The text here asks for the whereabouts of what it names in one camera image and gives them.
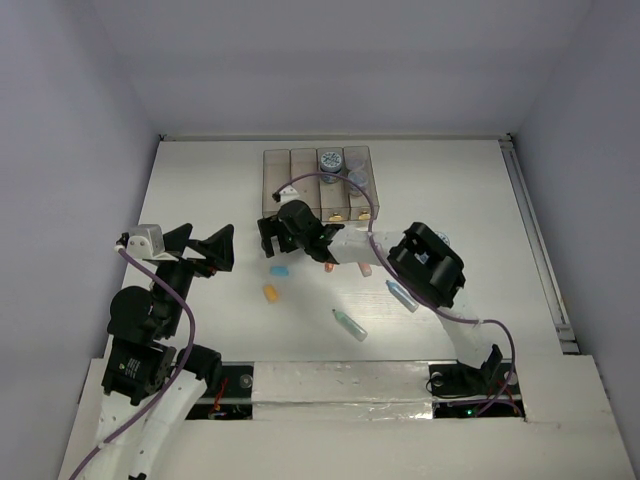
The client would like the paper clip jar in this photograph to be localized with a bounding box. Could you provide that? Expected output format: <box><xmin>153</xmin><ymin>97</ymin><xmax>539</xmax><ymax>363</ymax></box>
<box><xmin>347</xmin><ymin>169</ymin><xmax>369</xmax><ymax>195</ymax></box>
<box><xmin>344</xmin><ymin>147</ymin><xmax>369</xmax><ymax>171</ymax></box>

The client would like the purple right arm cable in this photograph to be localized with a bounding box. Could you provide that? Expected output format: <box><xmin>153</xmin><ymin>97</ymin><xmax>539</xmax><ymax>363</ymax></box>
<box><xmin>271</xmin><ymin>172</ymin><xmax>519</xmax><ymax>417</ymax></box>

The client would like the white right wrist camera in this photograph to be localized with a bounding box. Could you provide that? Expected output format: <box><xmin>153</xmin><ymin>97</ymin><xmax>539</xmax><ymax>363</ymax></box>
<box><xmin>274</xmin><ymin>185</ymin><xmax>300</xmax><ymax>204</ymax></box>

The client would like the teal green marker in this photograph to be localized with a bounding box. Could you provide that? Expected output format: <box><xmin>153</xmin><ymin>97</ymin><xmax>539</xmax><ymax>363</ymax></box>
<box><xmin>332</xmin><ymin>309</ymin><xmax>368</xmax><ymax>342</ymax></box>

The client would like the blue eraser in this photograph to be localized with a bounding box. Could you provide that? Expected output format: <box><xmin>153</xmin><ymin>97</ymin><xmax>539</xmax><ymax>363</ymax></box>
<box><xmin>269</xmin><ymin>265</ymin><xmax>290</xmax><ymax>278</ymax></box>

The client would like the pink orange highlighter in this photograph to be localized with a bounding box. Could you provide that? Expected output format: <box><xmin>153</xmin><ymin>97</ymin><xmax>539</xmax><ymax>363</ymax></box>
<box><xmin>358</xmin><ymin>263</ymin><xmax>372</xmax><ymax>277</ymax></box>

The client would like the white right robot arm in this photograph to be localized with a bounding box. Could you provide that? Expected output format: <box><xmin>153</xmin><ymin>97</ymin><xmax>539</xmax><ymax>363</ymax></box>
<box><xmin>257</xmin><ymin>200</ymin><xmax>503</xmax><ymax>398</ymax></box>

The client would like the blue label putty jar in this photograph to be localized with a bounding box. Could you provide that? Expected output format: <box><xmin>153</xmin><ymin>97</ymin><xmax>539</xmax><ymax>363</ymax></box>
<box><xmin>435</xmin><ymin>231</ymin><xmax>451</xmax><ymax>246</ymax></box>

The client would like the orange eraser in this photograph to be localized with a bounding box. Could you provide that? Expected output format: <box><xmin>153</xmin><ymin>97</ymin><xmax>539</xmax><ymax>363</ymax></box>
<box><xmin>263</xmin><ymin>284</ymin><xmax>279</xmax><ymax>304</ymax></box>

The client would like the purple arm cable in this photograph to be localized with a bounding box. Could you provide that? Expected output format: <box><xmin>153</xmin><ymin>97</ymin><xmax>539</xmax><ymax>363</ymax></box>
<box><xmin>64</xmin><ymin>244</ymin><xmax>197</xmax><ymax>480</ymax></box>
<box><xmin>271</xmin><ymin>172</ymin><xmax>519</xmax><ymax>417</ymax></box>

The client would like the light blue marker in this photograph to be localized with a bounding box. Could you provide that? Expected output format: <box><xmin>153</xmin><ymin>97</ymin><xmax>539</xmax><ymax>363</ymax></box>
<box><xmin>385</xmin><ymin>280</ymin><xmax>419</xmax><ymax>313</ymax></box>

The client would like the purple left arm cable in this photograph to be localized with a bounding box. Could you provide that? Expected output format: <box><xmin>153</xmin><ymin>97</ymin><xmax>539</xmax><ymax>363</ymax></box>
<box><xmin>64</xmin><ymin>244</ymin><xmax>197</xmax><ymax>480</ymax></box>

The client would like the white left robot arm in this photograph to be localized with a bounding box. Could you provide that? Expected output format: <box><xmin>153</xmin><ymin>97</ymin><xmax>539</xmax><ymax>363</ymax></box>
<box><xmin>71</xmin><ymin>223</ymin><xmax>234</xmax><ymax>479</ymax></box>

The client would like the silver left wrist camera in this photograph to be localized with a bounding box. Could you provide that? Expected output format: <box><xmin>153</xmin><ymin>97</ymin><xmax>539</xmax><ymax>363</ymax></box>
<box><xmin>126</xmin><ymin>224</ymin><xmax>165</xmax><ymax>260</ymax></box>

